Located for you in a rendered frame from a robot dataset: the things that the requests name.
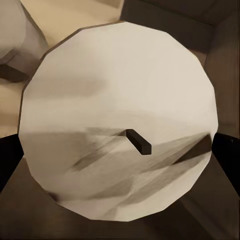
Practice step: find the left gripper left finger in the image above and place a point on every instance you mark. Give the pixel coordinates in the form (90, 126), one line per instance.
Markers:
(11, 153)

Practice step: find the cabinet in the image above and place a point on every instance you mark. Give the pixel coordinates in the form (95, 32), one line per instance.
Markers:
(210, 210)

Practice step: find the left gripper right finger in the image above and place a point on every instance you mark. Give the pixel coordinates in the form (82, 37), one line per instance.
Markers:
(226, 149)

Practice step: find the pillar candle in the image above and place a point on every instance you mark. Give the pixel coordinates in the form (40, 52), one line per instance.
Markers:
(117, 121)
(22, 43)

